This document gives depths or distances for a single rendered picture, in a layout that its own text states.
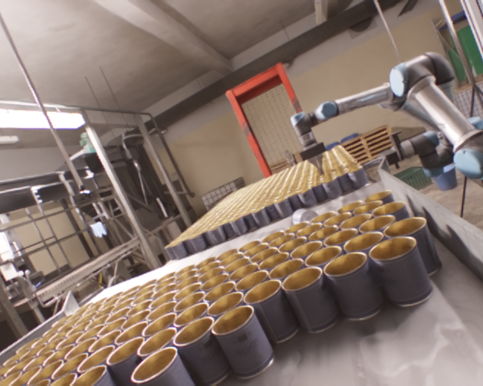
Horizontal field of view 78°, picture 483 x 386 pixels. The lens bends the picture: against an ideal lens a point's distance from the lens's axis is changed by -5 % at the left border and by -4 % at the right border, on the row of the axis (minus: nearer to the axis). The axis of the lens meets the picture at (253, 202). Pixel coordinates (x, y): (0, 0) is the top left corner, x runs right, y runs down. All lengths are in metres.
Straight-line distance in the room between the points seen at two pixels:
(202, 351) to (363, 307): 0.25
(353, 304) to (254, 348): 0.16
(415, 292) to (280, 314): 0.20
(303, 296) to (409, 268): 0.15
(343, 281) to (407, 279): 0.09
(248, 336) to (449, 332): 0.25
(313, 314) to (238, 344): 0.12
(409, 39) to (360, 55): 1.43
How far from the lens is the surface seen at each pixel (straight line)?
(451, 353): 0.42
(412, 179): 5.03
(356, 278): 0.47
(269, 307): 0.50
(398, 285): 0.49
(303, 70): 10.57
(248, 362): 0.49
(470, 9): 1.73
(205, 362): 0.51
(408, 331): 0.46
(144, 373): 0.53
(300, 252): 0.66
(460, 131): 1.28
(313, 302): 0.49
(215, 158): 11.01
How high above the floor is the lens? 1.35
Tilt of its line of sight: 6 degrees down
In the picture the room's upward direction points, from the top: 25 degrees counter-clockwise
